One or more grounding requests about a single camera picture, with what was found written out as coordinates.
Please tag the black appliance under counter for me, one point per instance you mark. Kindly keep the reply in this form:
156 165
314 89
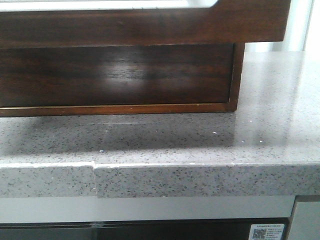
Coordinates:
188 229

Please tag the white QR code label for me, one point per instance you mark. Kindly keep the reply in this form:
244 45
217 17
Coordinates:
266 231

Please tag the dark wooden drawer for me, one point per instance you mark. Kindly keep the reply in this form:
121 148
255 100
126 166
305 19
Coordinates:
227 21

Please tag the dark wooden drawer cabinet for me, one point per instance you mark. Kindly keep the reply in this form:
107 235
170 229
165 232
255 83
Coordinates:
113 80

